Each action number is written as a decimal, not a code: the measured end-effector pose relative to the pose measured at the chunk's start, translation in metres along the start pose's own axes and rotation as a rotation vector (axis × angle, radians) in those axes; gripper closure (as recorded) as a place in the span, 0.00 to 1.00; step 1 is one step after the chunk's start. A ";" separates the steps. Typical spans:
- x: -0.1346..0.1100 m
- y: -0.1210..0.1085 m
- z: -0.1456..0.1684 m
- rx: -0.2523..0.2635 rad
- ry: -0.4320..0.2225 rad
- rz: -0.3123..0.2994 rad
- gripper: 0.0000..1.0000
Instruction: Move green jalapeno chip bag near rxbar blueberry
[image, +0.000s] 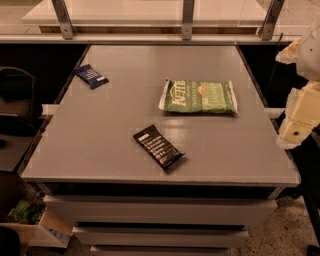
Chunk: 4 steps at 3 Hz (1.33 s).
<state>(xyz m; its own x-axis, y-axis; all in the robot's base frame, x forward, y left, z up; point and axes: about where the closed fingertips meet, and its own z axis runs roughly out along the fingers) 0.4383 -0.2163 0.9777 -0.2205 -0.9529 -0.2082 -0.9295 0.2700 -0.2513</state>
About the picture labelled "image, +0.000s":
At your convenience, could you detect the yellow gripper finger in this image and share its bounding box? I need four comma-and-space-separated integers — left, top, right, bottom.
275, 39, 300, 64
276, 81, 320, 149

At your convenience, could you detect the green jalapeno chip bag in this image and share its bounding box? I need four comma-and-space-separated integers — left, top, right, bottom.
158, 80, 238, 114

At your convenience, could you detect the blue rxbar blueberry bar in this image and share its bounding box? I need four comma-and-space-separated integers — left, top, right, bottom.
75, 64, 109, 90

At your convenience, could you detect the black snack bar wrapper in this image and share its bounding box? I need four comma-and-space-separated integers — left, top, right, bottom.
133, 125, 183, 171

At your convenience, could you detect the white drawer cabinet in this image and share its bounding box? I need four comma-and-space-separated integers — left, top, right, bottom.
37, 182, 283, 253

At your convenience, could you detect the black office chair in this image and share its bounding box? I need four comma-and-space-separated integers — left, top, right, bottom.
0, 66, 43, 136

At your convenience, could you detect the cardboard box with items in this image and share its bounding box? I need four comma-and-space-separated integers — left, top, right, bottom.
0, 199, 73, 256

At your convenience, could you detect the black cable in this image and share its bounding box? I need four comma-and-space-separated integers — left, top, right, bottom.
264, 32, 284, 101

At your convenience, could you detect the right metal shelf bracket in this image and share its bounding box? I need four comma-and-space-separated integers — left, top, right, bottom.
258, 0, 285, 41

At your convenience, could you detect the metal shelf bracket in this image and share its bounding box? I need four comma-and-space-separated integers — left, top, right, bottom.
258, 0, 285, 41
51, 0, 74, 40
181, 0, 195, 40

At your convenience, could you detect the middle metal shelf bracket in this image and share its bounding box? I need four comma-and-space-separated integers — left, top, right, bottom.
181, 0, 195, 40

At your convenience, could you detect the left metal shelf bracket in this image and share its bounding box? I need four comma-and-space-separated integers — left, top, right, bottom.
51, 0, 74, 40

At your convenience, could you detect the white wall shelf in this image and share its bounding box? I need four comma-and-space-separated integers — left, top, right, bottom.
21, 0, 268, 28

